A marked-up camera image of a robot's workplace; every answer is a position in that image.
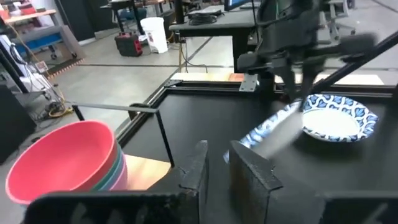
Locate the green plastic bowl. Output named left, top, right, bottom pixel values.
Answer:
left=91, top=145, right=124, bottom=192

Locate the white plastic bucket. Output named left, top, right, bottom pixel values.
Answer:
left=140, top=16, right=169, bottom=55

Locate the blue patterned paper plate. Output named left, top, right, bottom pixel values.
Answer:
left=302, top=93, right=379, bottom=143
left=223, top=101, right=305, bottom=164

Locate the yellow cable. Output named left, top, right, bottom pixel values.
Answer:
left=45, top=101, right=75, bottom=119

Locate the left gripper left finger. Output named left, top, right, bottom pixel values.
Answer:
left=24, top=139, right=210, bottom=224

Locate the black table mat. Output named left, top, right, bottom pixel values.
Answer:
left=122, top=91, right=398, bottom=224

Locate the red plastic bowl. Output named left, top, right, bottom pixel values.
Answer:
left=5, top=119, right=121, bottom=207

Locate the coiled black cable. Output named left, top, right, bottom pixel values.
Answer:
left=188, top=13, right=218, bottom=26

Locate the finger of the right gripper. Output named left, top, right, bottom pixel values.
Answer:
left=298, top=63, right=318, bottom=111
left=277, top=62, right=300, bottom=104

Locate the black metal rig frame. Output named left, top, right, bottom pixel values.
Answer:
left=115, top=30, right=398, bottom=147

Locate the computer monitor with blue screen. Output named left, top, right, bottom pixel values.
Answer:
left=223, top=0, right=253, bottom=12

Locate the grey and blue storage cart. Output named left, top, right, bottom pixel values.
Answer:
left=3, top=8, right=79, bottom=60

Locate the black computer desk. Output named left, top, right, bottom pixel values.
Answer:
left=169, top=8, right=259, bottom=73

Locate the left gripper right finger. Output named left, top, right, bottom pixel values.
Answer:
left=229, top=140, right=398, bottom=224

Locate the black and red toolbox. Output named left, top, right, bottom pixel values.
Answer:
left=114, top=31, right=144, bottom=58

